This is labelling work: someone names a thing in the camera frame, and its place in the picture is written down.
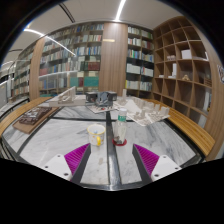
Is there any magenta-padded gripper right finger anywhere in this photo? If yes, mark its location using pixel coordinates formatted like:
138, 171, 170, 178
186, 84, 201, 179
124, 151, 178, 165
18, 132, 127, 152
131, 143, 184, 184

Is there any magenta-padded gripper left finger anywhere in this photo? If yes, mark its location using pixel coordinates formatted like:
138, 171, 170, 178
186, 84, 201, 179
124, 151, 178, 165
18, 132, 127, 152
41, 142, 93, 185

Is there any clear plastic bottle green label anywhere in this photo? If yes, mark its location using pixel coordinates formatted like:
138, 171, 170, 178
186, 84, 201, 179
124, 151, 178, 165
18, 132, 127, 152
113, 107, 129, 145

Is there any large white architectural model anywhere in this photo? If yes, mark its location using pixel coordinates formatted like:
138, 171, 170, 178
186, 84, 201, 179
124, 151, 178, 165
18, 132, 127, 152
113, 88, 171, 128

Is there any brown architectural model board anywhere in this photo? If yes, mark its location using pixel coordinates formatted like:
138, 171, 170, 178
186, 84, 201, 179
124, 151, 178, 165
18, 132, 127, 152
12, 105, 63, 135

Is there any white ramp architectural model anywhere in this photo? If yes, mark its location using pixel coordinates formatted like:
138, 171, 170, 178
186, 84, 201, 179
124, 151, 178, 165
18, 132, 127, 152
48, 85, 87, 108

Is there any dark grey architectural model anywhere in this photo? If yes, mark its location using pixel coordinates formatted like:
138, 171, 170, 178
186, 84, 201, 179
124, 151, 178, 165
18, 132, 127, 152
84, 90, 118, 114

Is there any open wooden bookshelf with books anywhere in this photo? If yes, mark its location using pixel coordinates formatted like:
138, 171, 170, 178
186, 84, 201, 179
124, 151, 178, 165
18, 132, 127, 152
124, 24, 155, 99

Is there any wooden cubby shelf unit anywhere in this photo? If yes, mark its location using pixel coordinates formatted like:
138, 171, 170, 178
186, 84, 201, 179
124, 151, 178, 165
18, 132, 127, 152
152, 15, 214, 118

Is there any glass-fronted wooden bookshelf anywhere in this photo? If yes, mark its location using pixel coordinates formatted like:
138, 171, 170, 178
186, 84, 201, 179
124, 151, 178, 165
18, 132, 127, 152
13, 22, 105, 99

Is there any straight ceiling light strip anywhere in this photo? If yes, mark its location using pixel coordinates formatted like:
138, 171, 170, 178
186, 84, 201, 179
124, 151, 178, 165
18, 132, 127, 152
114, 0, 128, 22

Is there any white mug yellow handle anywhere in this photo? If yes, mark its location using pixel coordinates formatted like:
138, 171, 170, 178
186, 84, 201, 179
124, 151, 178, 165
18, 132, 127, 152
86, 123, 107, 147

